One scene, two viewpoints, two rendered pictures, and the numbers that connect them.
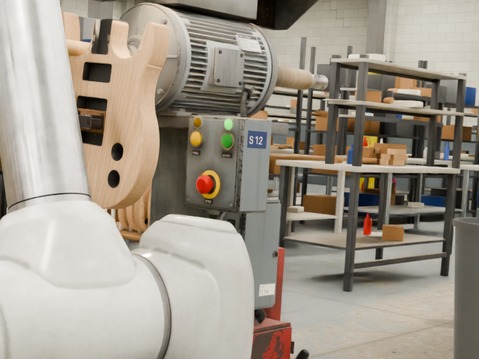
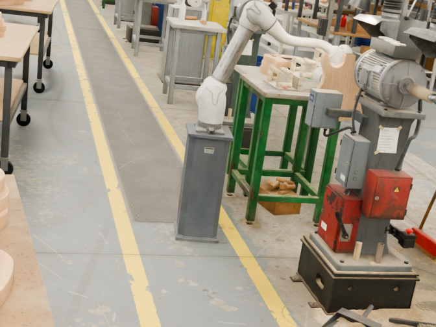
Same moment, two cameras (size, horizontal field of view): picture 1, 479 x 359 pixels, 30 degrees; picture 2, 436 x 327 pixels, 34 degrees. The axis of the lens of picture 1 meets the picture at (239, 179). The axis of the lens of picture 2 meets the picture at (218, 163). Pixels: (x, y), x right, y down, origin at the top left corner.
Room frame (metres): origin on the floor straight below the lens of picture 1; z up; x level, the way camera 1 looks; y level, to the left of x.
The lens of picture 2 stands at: (3.62, -3.54, 1.82)
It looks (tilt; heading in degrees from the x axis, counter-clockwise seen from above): 17 degrees down; 123
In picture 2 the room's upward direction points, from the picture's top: 8 degrees clockwise
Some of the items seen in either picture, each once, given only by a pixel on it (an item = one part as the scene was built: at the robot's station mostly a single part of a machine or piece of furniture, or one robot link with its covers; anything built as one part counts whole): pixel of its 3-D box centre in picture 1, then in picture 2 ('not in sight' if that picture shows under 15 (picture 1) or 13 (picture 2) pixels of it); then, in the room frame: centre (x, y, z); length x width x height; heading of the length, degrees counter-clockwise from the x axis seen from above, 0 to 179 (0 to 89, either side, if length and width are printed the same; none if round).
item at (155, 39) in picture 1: (150, 44); (327, 60); (1.83, 0.20, 1.26); 0.07 x 0.04 x 0.09; 49
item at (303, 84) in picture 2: not in sight; (301, 81); (1.33, 0.87, 0.98); 0.27 x 0.16 x 0.09; 143
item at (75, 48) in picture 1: (94, 50); not in sight; (1.99, 0.34, 1.25); 0.18 x 0.03 x 0.03; 139
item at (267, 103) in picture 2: not in sight; (258, 161); (1.31, 0.49, 0.45); 0.05 x 0.05 x 0.90; 49
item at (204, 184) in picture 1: (207, 184); not in sight; (1.89, 0.07, 0.98); 0.04 x 0.04 x 0.04; 49
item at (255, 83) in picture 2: not in sight; (283, 137); (1.27, 0.86, 0.55); 0.62 x 0.58 x 0.76; 139
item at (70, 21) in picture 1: (70, 35); not in sight; (2.00, 0.39, 1.28); 0.07 x 0.04 x 0.10; 49
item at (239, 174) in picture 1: (238, 176); (331, 117); (2.00, 0.00, 0.99); 0.24 x 0.21 x 0.26; 139
